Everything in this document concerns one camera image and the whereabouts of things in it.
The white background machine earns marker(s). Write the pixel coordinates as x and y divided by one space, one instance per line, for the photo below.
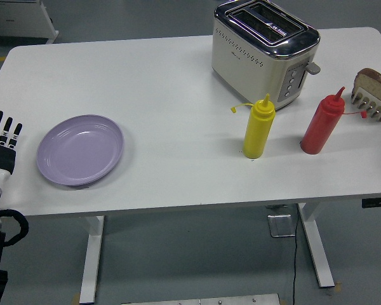
16 19

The yellow squeeze bottle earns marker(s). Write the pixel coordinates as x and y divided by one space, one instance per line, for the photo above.
257 136

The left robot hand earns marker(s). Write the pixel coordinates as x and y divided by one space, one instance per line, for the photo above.
0 159

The purple plate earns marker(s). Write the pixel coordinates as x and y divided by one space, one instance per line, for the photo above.
79 151

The brown bread slice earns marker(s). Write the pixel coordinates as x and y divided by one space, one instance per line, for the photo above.
376 82

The black table control panel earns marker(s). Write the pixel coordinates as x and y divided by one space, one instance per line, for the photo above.
378 202

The small metal floor plate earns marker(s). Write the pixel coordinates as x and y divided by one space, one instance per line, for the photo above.
281 225

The white table leg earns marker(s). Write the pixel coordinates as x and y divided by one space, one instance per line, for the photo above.
319 254
90 263

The wide metal base plate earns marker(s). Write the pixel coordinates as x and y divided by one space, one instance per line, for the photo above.
200 300

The red squeeze bottle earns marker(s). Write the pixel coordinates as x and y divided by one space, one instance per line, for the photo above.
320 130

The cream and chrome toaster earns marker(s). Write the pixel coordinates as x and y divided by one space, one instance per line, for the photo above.
254 63

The metal toast rack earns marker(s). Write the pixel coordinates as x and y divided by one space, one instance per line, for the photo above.
363 95

